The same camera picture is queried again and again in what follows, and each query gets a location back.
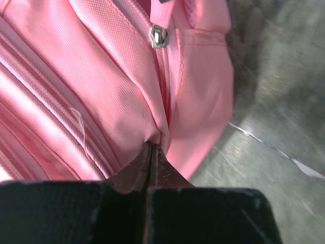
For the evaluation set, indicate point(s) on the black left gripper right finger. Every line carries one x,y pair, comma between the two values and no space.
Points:
178,212

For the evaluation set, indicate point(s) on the pink school backpack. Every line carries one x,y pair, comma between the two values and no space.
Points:
85,84

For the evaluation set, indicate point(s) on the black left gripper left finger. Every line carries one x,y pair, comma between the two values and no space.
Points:
104,211

